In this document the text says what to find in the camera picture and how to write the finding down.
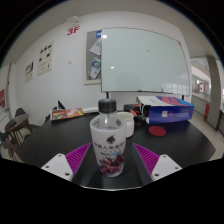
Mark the clear bottle with white label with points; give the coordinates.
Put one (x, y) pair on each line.
(108, 140)

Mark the black and red tool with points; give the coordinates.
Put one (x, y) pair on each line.
(137, 111)

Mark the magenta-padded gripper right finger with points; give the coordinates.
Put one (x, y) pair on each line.
(147, 159)

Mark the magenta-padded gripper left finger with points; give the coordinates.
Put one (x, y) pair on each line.
(76, 158)

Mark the small white wall poster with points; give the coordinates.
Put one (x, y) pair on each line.
(29, 71)

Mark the flat round red coaster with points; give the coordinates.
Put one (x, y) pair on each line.
(157, 131)

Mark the large white wall poster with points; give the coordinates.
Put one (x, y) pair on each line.
(45, 58)

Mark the blue and white cardboard box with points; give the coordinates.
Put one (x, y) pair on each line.
(170, 111)

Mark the red fire cabinet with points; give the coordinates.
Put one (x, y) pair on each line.
(207, 111)

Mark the red wall sign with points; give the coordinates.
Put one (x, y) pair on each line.
(73, 31)

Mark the white paper roll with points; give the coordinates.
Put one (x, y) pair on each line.
(90, 109)

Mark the dark grey chair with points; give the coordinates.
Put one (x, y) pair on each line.
(19, 110)

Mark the whiteboard on black stand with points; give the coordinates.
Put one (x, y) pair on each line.
(143, 60)

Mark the colourful flat book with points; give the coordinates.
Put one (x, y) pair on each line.
(66, 114)

